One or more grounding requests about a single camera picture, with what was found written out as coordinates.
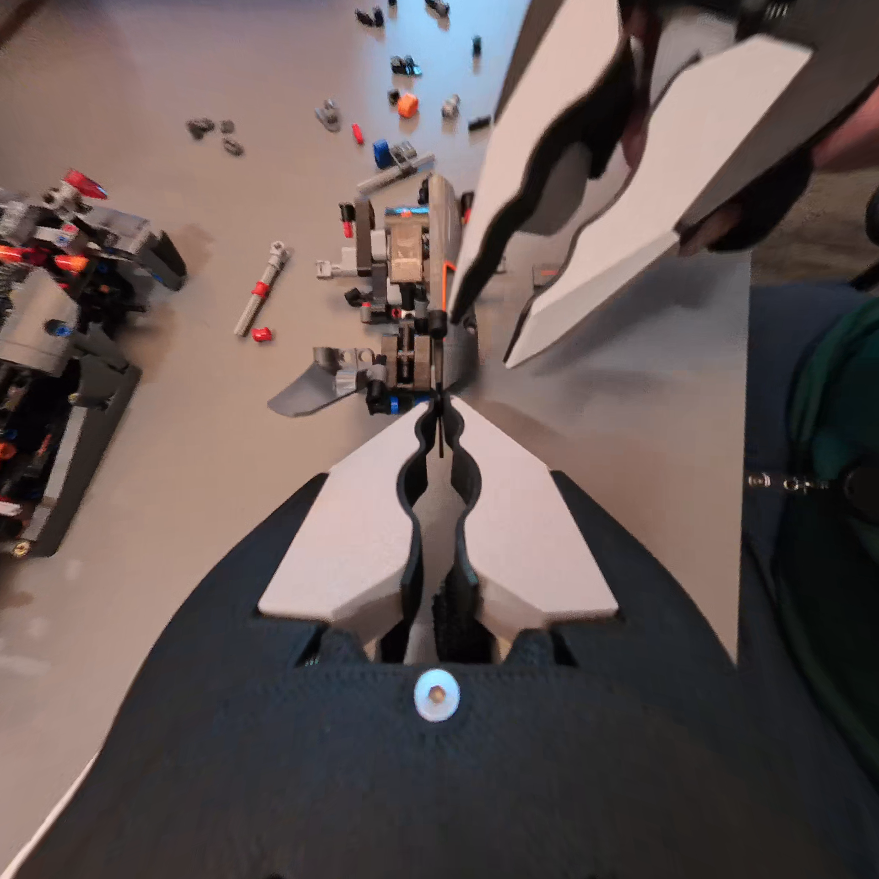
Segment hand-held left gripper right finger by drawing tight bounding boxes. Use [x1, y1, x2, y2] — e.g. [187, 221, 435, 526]
[445, 397, 619, 657]

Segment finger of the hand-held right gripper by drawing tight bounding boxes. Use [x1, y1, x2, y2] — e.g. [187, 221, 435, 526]
[448, 0, 633, 321]
[503, 34, 815, 369]

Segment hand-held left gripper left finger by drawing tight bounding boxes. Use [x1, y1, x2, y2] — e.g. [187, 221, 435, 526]
[257, 400, 438, 663]

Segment small black lego panel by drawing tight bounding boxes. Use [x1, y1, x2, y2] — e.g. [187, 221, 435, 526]
[431, 343, 449, 460]

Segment grey lego assembly orange stripe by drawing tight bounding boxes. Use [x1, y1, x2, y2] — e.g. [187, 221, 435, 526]
[268, 172, 482, 416]

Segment lego car chassis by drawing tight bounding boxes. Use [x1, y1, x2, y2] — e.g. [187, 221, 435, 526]
[0, 168, 188, 559]

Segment scattered small lego pieces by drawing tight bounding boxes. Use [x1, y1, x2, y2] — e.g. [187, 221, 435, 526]
[312, 0, 492, 173]

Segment grey lego axle red bushes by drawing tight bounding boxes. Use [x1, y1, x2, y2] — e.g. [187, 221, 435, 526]
[232, 240, 293, 337]

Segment person's right hand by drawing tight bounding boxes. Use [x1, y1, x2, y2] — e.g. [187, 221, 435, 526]
[816, 115, 879, 174]

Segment person's dark blue pants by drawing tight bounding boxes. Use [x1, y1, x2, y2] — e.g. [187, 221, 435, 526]
[738, 285, 879, 879]

